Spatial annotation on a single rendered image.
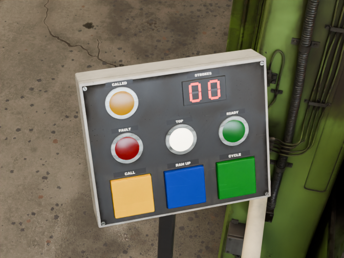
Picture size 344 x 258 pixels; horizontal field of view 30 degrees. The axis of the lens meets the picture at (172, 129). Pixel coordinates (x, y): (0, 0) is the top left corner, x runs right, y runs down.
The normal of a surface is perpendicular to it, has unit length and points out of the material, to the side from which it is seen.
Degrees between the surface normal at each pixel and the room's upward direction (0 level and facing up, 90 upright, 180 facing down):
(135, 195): 60
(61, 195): 0
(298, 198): 90
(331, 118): 90
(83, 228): 0
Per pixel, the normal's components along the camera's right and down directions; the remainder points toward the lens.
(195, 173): 0.22, 0.32
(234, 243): -0.20, 0.73
